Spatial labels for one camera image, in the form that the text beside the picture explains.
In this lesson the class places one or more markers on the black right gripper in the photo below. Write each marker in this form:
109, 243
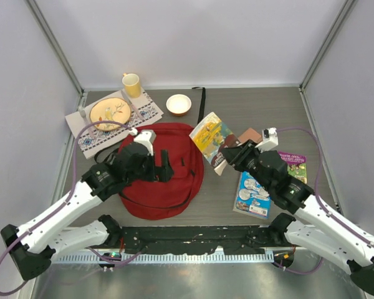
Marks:
234, 156

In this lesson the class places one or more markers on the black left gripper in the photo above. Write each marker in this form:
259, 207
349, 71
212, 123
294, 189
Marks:
160, 173

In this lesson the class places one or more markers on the red student backpack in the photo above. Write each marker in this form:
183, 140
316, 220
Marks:
156, 200

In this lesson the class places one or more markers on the yellow teal paperback book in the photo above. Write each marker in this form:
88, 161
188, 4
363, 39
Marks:
210, 136

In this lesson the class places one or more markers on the blue comic paperback book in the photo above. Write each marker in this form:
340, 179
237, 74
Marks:
251, 198

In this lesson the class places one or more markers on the purple treehouse paperback book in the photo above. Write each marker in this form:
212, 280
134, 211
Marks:
296, 165

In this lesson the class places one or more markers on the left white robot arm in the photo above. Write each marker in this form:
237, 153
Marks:
95, 187

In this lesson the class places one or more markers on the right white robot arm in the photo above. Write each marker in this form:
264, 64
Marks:
306, 219

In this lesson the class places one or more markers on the patterned cloth placemat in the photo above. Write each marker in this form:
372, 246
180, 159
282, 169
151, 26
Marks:
106, 134

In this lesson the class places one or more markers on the orange white bowl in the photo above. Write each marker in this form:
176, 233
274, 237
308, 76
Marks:
178, 104

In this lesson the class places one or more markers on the yellow bird plate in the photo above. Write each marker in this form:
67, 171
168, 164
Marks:
111, 109

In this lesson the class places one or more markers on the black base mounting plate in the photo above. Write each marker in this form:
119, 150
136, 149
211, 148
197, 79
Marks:
197, 240

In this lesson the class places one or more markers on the yellow mug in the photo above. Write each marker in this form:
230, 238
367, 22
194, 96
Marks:
131, 83

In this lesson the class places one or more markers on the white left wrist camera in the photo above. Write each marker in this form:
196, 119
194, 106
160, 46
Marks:
145, 138

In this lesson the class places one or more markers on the pink handled knife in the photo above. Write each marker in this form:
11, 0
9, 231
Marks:
134, 108

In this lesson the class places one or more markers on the aluminium front rail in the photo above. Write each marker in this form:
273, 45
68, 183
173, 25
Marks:
98, 233

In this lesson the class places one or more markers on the pink handled fork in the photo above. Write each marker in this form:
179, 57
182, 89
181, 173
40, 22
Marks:
83, 115

